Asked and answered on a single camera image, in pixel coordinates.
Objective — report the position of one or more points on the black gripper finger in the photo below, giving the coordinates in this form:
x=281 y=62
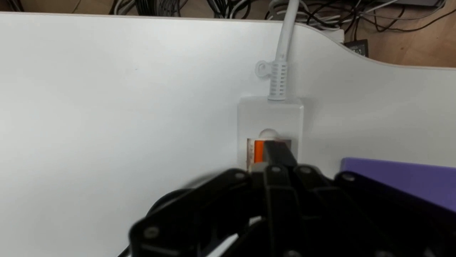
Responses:
x=279 y=154

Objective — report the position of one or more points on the white power strip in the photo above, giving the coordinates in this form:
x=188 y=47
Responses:
x=263 y=121

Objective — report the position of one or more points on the purple paper mat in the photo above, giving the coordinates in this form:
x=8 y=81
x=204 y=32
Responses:
x=432 y=184

